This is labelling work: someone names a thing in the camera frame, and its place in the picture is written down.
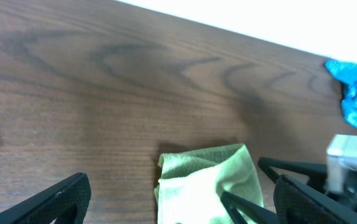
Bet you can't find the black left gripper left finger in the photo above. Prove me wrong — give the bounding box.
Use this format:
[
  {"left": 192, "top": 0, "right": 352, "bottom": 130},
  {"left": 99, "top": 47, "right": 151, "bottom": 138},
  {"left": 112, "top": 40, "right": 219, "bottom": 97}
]
[{"left": 0, "top": 173, "right": 91, "bottom": 224}]

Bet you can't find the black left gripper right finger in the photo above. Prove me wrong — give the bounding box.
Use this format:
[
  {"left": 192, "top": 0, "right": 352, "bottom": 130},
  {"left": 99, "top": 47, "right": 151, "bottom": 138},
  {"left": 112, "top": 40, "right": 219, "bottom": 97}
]
[{"left": 274, "top": 175, "right": 357, "bottom": 224}]

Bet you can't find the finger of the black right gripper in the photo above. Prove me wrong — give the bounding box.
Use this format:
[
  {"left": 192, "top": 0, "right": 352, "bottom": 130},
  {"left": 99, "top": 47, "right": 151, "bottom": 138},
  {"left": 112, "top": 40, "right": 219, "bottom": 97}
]
[
  {"left": 220, "top": 192, "right": 280, "bottom": 224},
  {"left": 257, "top": 157, "right": 327, "bottom": 190}
]

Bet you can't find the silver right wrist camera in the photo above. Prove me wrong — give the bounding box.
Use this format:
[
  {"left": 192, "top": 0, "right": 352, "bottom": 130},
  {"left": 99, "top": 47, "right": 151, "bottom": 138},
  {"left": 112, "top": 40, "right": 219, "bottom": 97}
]
[{"left": 327, "top": 134, "right": 357, "bottom": 196}]

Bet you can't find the green cloth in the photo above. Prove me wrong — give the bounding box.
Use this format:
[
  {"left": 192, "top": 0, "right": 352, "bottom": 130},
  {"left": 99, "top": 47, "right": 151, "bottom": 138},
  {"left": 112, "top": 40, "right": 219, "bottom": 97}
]
[{"left": 154, "top": 144, "right": 264, "bottom": 224}]

